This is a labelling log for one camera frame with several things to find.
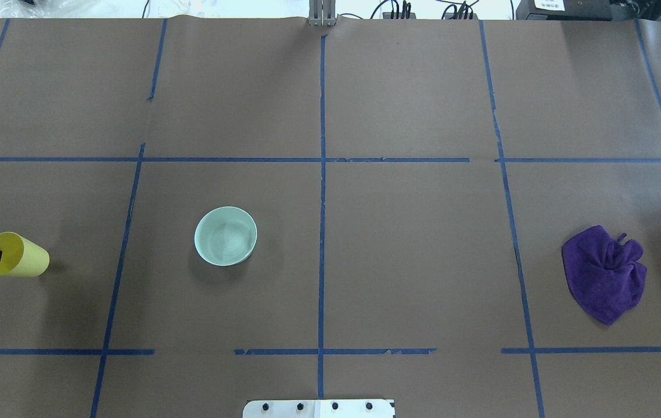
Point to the yellow plastic cup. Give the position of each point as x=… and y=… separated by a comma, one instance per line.
x=21, y=258

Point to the mint green bowl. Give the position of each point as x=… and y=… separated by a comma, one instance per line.
x=225, y=236

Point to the purple cloth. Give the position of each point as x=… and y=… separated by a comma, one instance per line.
x=604, y=274

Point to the black electronics box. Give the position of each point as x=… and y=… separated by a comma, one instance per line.
x=588, y=10

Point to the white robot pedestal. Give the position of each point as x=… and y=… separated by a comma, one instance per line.
x=320, y=408

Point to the aluminium frame post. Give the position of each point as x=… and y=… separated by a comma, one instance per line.
x=322, y=13

